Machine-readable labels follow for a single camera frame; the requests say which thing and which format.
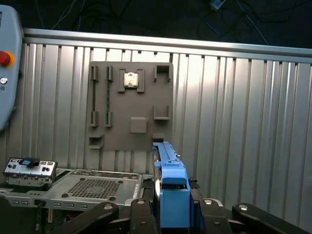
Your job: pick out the grey power supply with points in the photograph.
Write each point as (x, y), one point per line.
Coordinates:
(97, 187)

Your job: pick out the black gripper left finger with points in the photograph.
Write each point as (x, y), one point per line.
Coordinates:
(141, 217)

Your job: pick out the black open PC case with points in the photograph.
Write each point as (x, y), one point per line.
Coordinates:
(24, 202)

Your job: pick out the grey parts rack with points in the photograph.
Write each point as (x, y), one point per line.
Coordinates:
(136, 109)

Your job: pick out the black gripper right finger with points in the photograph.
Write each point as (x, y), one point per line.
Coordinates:
(212, 217)

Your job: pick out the silver CPU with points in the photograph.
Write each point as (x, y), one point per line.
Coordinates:
(130, 79)

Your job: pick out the green RAM stick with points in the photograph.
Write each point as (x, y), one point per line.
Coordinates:
(107, 97)

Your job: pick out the pale blue teach pendant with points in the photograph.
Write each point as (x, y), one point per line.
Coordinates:
(9, 97)

